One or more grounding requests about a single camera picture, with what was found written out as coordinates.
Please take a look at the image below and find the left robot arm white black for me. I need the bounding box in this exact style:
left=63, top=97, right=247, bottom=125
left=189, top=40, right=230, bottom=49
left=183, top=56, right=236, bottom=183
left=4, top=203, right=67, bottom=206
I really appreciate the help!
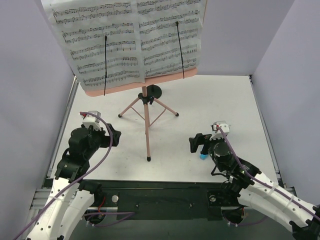
left=26, top=123, right=122, bottom=240

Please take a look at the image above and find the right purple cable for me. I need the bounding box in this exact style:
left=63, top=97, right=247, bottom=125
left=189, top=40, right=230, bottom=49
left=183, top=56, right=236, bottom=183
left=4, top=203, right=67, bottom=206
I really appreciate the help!
left=216, top=125, right=320, bottom=228

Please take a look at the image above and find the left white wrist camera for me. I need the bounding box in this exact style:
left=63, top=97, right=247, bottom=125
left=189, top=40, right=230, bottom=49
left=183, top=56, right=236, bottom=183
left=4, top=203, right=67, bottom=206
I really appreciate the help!
left=79, top=112, right=103, bottom=131

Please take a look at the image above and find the pink perforated music stand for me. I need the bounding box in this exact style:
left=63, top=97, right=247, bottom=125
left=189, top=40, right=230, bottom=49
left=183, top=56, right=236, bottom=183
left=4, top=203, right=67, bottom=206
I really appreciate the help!
left=83, top=0, right=209, bottom=163

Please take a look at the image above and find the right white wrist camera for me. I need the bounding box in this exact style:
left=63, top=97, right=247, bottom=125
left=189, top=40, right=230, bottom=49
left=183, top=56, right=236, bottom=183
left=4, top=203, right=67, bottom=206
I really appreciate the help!
left=210, top=120, right=230, bottom=141

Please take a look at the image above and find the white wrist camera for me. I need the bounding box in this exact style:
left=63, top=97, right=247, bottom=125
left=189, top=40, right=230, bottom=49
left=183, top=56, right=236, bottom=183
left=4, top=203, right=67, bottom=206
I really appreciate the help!
left=210, top=120, right=230, bottom=141
left=79, top=112, right=103, bottom=131

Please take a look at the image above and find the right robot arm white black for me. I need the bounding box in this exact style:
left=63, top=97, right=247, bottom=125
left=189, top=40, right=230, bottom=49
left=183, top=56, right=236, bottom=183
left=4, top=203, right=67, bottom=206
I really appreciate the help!
left=189, top=133, right=320, bottom=240

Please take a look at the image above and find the sheet music page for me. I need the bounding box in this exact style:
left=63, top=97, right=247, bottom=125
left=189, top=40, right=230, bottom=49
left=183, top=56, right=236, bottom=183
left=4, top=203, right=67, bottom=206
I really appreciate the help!
left=41, top=0, right=145, bottom=92
left=137, top=0, right=207, bottom=78

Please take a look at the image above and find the black microphone desk stand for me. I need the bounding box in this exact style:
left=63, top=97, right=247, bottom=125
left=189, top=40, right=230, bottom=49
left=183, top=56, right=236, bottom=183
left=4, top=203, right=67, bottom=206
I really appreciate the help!
left=146, top=84, right=162, bottom=99

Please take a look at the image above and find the blue toy microphone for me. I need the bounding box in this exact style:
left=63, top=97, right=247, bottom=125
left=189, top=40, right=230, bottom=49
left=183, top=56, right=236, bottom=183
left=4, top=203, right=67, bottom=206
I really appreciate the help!
left=199, top=154, right=208, bottom=160

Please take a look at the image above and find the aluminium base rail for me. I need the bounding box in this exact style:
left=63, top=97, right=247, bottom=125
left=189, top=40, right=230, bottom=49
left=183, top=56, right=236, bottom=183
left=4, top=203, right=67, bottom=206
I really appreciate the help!
left=30, top=187, right=301, bottom=210

